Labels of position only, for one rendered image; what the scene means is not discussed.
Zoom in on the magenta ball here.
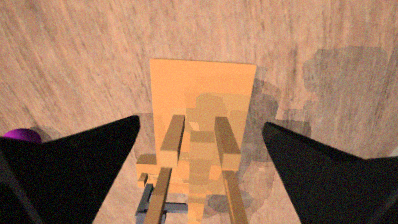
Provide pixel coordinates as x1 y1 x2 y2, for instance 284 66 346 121
3 128 41 144

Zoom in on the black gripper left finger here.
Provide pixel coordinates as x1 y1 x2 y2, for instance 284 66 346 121
0 115 141 224

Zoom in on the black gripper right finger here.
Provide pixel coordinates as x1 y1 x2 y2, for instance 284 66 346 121
262 122 398 224

